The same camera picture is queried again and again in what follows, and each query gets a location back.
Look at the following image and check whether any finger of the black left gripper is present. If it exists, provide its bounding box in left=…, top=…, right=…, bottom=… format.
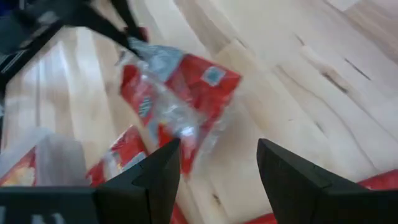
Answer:
left=110, top=0, right=150, bottom=43
left=70, top=7, right=142, bottom=57

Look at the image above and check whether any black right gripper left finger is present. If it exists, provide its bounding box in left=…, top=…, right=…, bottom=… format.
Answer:
left=0, top=138, right=182, bottom=224

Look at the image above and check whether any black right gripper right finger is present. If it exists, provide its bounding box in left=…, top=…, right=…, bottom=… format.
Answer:
left=256, top=138, right=398, bottom=224

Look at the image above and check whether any red Orville Redenbacher's popcorn bag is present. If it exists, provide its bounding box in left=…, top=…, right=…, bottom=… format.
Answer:
left=170, top=202, right=189, bottom=224
left=244, top=169, right=398, bottom=224
left=0, top=146, right=37, bottom=187
left=86, top=124, right=149, bottom=187
left=119, top=36, right=243, bottom=185

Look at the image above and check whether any translucent white plastic bin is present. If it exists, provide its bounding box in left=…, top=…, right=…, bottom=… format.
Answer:
left=0, top=126, right=90, bottom=187

